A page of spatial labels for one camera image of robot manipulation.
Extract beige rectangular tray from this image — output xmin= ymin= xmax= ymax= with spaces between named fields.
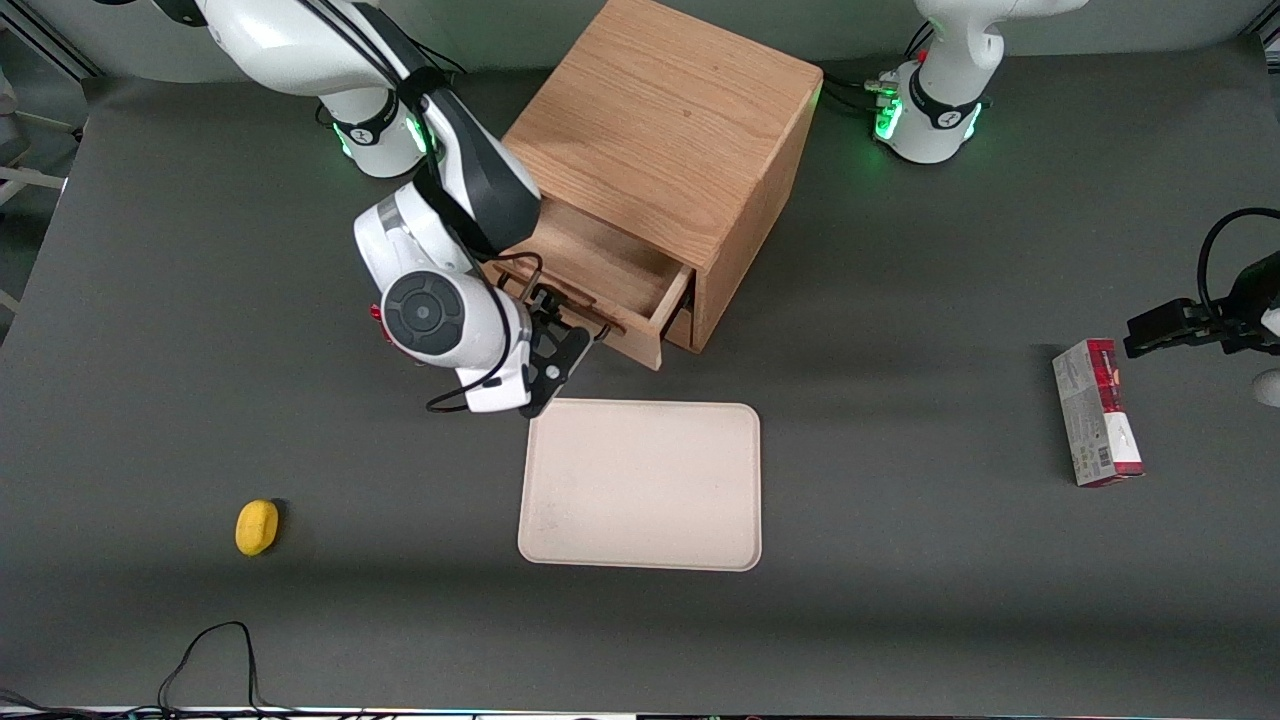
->
xmin=517 ymin=398 xmax=763 ymax=573

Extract yellow lemon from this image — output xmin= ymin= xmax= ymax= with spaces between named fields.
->
xmin=235 ymin=499 xmax=280 ymax=557

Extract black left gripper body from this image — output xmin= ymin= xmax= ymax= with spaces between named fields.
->
xmin=1215 ymin=250 xmax=1280 ymax=356

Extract black cable on table edge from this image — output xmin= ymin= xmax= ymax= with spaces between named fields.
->
xmin=0 ymin=621 xmax=366 ymax=720

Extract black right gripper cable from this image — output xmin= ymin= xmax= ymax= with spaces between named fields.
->
xmin=300 ymin=0 xmax=546 ymax=414

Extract grey metal frame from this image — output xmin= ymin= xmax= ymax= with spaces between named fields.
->
xmin=0 ymin=0 xmax=101 ymax=83

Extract red tartan shortbread box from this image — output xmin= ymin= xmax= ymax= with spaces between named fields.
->
xmin=1052 ymin=338 xmax=1146 ymax=488

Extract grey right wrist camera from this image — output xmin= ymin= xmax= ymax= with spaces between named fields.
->
xmin=460 ymin=366 xmax=531 ymax=416

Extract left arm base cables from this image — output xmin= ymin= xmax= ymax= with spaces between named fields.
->
xmin=822 ymin=22 xmax=936 ymax=113

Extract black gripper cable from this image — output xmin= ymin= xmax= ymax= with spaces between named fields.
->
xmin=300 ymin=0 xmax=546 ymax=414
xmin=1198 ymin=207 xmax=1280 ymax=321

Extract wooden drawer with black handle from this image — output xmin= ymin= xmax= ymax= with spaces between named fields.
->
xmin=483 ymin=195 xmax=698 ymax=371

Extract wooden drawer cabinet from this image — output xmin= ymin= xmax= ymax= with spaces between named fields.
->
xmin=500 ymin=0 xmax=824 ymax=353

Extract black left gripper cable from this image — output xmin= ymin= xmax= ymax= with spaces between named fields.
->
xmin=1198 ymin=207 xmax=1280 ymax=321

